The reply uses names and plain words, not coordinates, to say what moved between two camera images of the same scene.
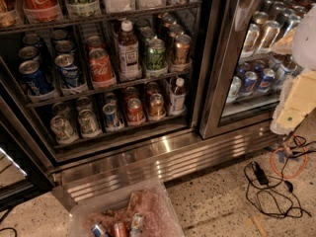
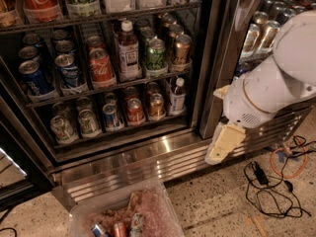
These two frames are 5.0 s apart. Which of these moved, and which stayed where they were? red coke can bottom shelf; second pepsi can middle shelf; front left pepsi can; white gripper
Moved: white gripper
Stayed: second pepsi can middle shelf; front left pepsi can; red coke can bottom shelf
